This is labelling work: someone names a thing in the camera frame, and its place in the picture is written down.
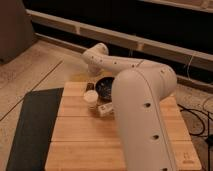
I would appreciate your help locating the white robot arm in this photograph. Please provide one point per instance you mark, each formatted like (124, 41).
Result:
(138, 87)

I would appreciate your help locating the dark round bowl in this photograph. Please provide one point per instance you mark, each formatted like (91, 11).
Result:
(104, 87)

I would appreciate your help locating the white round cup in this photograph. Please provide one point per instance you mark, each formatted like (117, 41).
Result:
(91, 98)

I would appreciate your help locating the wooden table top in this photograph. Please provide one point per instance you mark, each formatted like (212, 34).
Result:
(82, 141)

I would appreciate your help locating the black floor mat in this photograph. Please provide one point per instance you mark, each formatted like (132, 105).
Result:
(34, 130)

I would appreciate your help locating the brown cabinet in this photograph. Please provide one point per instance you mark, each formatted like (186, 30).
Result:
(16, 31)

